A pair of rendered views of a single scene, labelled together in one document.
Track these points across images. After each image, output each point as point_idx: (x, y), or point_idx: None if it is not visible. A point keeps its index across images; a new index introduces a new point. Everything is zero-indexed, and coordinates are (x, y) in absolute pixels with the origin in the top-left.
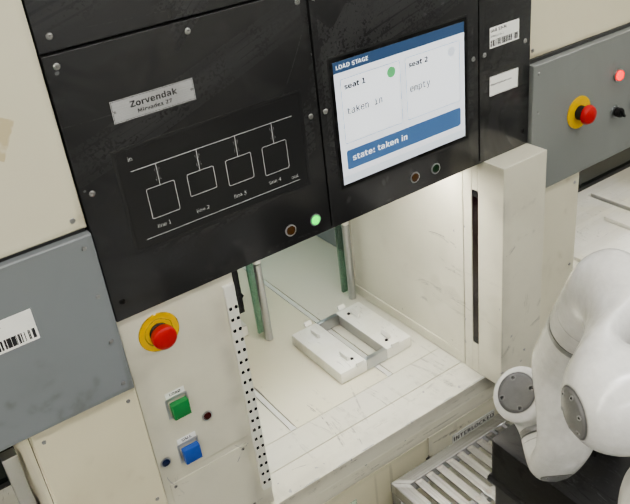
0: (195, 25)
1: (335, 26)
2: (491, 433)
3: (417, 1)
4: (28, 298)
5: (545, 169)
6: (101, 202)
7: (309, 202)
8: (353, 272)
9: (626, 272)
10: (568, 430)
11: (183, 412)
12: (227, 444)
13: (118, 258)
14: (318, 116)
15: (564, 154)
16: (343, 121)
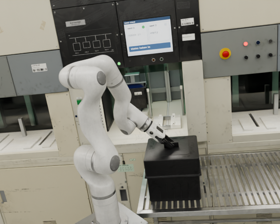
0: (85, 7)
1: (124, 12)
2: None
3: (151, 8)
4: (45, 61)
5: (202, 68)
6: (62, 43)
7: (117, 58)
8: (183, 106)
9: (95, 56)
10: (116, 112)
11: (79, 103)
12: None
13: (66, 58)
14: (119, 35)
15: (219, 67)
16: (127, 38)
